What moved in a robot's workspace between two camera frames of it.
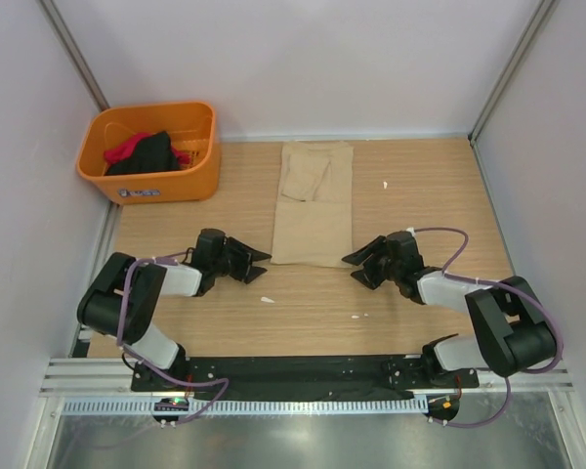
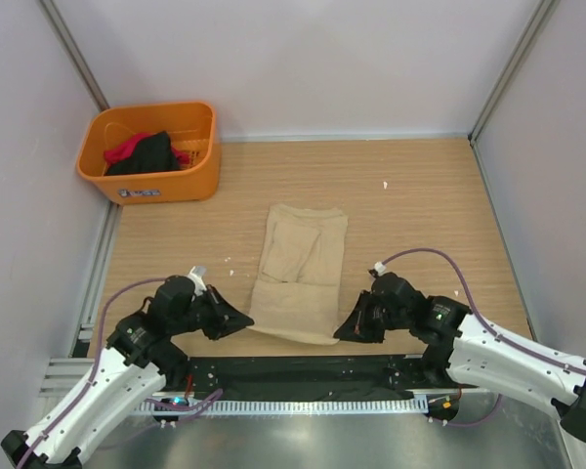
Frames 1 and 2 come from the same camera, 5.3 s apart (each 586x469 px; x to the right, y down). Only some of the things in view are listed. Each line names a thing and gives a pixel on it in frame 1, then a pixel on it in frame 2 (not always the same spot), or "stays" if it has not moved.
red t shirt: (128, 145) stays
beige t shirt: (313, 215) → (296, 295)
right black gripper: (378, 246) → (357, 326)
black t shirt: (154, 152) stays
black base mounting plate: (382, 377) stays
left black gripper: (245, 255) → (226, 319)
